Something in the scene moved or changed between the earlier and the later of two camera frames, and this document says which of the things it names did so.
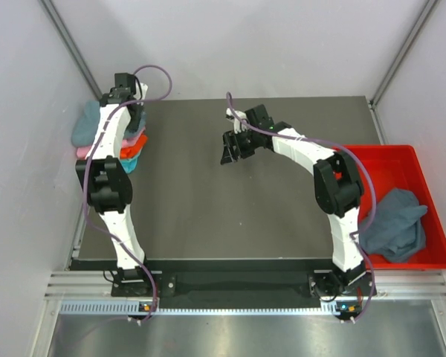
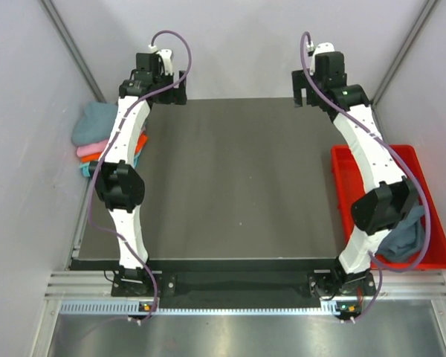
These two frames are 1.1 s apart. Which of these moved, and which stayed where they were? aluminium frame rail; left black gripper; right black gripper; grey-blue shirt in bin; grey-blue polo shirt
Moved: right black gripper; left black gripper
Stayed: grey-blue shirt in bin; aluminium frame rail; grey-blue polo shirt
